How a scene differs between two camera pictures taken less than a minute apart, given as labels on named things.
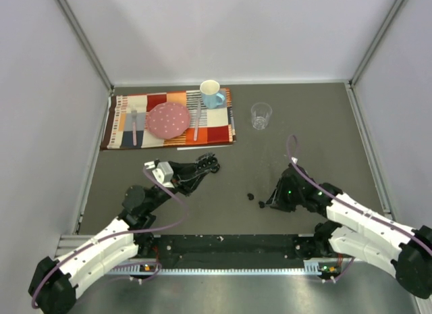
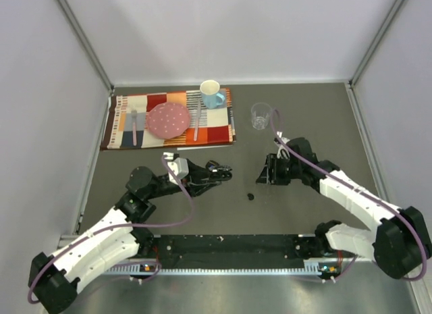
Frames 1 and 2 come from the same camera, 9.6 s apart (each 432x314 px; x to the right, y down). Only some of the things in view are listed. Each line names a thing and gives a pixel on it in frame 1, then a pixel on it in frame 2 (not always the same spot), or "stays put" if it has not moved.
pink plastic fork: [133, 112] stays put
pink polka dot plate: [168, 120] stays put
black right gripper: [277, 201] to [269, 176]
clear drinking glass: [260, 114] stays put
